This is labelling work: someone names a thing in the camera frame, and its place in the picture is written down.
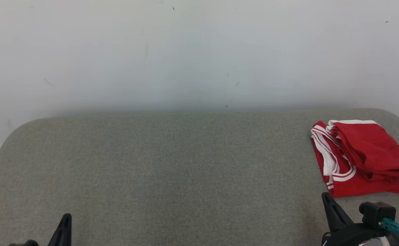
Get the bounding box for teal right camera connector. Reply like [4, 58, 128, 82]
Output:
[379, 218, 399, 237]

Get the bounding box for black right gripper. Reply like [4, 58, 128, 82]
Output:
[321, 192, 397, 246]

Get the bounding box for red shirt with white sleeves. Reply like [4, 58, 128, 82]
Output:
[310, 121, 399, 198]

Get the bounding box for red shorts with Bulls print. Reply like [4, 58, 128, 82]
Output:
[328, 120, 399, 187]

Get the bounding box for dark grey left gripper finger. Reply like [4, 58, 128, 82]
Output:
[47, 214, 72, 246]

